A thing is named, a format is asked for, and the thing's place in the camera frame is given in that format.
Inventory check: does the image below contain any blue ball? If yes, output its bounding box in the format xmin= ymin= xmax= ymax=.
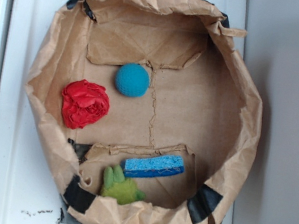
xmin=115 ymin=63 xmax=150 ymax=98

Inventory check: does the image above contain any brown paper bag bin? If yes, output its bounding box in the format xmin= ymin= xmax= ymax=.
xmin=25 ymin=0 xmax=262 ymax=224

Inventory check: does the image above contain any blue sponge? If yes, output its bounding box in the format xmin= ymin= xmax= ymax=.
xmin=121 ymin=154 xmax=185 ymax=178

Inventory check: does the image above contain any red crumpled cloth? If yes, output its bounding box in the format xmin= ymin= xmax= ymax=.
xmin=62 ymin=79 xmax=110 ymax=129

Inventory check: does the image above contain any green plush toy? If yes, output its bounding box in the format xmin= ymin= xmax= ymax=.
xmin=100 ymin=165 xmax=146 ymax=205

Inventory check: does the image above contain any white tray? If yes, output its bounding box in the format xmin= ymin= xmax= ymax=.
xmin=0 ymin=0 xmax=247 ymax=224

